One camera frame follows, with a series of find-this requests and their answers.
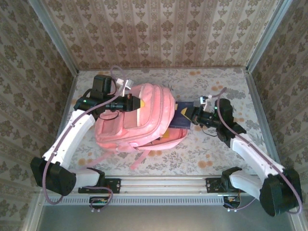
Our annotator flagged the aluminium table side rail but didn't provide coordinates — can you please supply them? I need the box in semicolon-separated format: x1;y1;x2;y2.
244;68;284;176

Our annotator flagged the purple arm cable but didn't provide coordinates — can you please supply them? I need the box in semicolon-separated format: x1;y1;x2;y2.
211;87;304;215
43;66;128;210

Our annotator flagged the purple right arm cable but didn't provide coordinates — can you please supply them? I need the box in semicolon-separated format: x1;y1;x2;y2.
211;87;304;215

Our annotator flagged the dark blue book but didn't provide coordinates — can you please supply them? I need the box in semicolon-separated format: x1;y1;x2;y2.
169;101;194;128

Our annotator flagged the aluminium mounting rail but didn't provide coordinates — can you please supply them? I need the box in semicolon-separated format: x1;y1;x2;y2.
35;175;295;196

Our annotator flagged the grey metal sheet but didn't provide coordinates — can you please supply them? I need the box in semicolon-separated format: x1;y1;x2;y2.
36;204;298;231

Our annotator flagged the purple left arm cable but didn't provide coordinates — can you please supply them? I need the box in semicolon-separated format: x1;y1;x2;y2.
43;66;128;210

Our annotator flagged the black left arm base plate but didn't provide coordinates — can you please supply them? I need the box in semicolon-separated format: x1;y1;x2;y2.
78;178;121;194

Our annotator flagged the aluminium corner post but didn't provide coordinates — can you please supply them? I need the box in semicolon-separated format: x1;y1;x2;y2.
28;0;80;75
244;0;293;73

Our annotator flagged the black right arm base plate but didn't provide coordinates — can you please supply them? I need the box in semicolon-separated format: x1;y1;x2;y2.
206;177;241;194

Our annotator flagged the pink backpack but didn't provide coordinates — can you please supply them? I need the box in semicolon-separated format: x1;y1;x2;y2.
86;83;187;170

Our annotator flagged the slotted grey cable duct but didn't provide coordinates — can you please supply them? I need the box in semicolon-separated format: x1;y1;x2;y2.
43;196;228;205

